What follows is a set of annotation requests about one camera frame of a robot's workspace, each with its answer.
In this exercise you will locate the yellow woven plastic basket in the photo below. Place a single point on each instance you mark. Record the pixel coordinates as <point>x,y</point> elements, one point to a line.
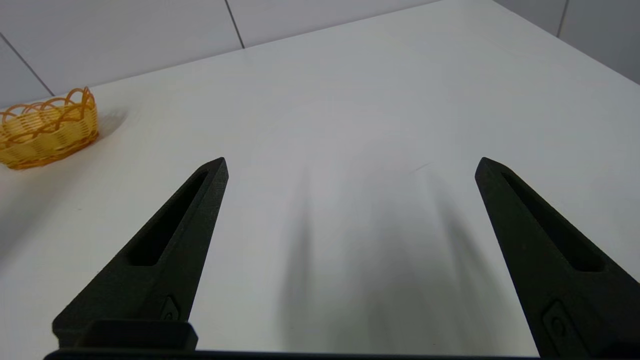
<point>45,135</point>

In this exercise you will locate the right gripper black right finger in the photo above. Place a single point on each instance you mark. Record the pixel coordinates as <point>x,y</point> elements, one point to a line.
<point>540,260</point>

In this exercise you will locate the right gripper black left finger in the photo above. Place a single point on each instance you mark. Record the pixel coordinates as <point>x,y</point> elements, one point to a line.
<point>175,260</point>

